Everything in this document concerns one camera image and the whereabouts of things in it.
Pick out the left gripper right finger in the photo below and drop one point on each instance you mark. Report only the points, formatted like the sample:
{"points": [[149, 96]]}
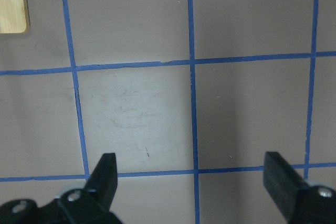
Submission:
{"points": [[282, 183]]}

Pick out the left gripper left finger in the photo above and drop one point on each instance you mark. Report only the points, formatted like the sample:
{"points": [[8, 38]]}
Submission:
{"points": [[102, 184]]}

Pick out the wooden cup rack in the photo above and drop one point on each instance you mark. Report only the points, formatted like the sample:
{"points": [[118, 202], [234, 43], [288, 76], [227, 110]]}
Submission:
{"points": [[14, 17]]}

